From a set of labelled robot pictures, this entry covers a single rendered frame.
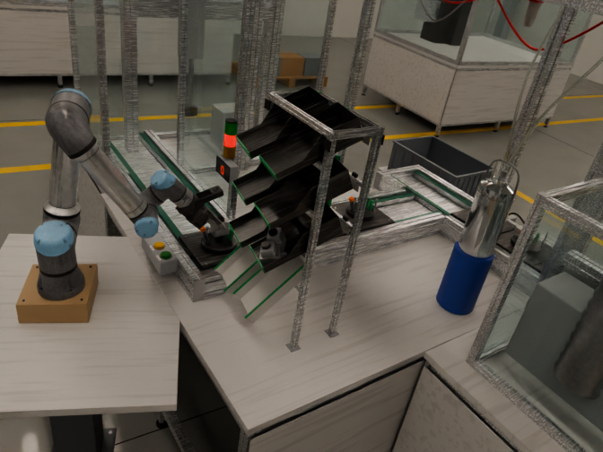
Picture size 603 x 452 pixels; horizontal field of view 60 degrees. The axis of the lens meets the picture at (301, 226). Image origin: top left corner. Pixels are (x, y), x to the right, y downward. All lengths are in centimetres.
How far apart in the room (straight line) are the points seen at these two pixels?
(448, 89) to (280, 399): 542
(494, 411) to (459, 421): 16
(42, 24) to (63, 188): 495
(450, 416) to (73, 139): 154
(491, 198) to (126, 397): 137
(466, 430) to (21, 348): 150
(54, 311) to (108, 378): 32
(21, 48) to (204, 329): 528
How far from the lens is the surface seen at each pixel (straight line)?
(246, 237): 175
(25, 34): 673
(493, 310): 187
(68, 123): 164
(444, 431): 209
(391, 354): 193
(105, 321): 194
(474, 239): 205
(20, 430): 280
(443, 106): 672
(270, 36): 312
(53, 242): 181
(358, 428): 207
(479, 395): 193
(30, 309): 194
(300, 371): 179
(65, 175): 184
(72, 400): 172
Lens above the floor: 215
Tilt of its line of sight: 31 degrees down
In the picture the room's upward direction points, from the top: 10 degrees clockwise
